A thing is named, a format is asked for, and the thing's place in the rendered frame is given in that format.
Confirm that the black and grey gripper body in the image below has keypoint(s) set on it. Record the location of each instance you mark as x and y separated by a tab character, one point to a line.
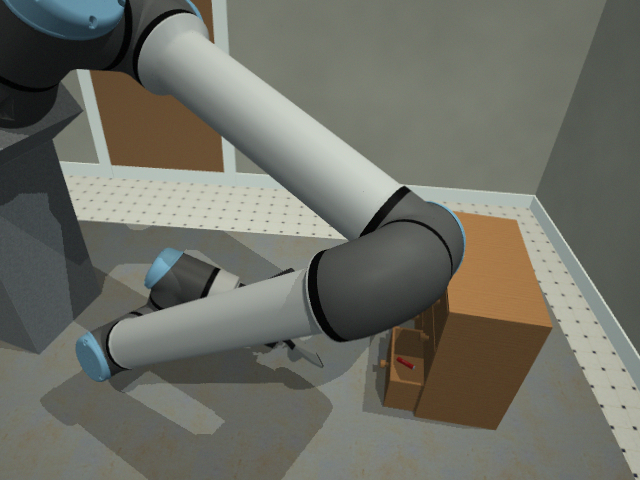
271	345

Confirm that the brown wooden chest of drawers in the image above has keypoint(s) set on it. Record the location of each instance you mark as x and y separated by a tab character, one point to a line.
496	325

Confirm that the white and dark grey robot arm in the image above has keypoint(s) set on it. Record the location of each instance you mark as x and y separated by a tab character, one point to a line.
378	280

